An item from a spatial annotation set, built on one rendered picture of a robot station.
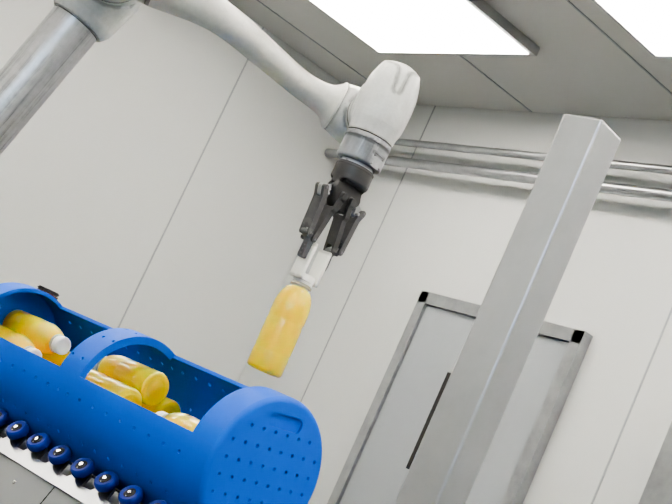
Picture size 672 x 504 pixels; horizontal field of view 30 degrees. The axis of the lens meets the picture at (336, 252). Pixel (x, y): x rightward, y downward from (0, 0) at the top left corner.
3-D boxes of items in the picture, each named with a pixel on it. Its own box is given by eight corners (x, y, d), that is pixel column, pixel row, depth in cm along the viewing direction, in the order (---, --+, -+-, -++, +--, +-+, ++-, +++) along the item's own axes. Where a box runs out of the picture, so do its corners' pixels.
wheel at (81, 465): (97, 460, 229) (100, 468, 230) (83, 452, 233) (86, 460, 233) (78, 474, 227) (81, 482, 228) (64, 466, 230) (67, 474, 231)
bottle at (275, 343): (243, 364, 223) (285, 269, 226) (245, 367, 230) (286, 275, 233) (279, 380, 223) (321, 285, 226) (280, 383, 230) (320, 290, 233)
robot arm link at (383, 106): (402, 147, 229) (384, 157, 242) (436, 73, 232) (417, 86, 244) (350, 121, 228) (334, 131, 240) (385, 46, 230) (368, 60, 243)
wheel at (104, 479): (121, 473, 224) (124, 482, 225) (107, 465, 227) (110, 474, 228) (102, 488, 222) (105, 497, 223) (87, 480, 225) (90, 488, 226)
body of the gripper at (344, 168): (358, 159, 227) (336, 205, 226) (383, 179, 233) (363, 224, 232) (329, 152, 232) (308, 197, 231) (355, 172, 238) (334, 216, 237)
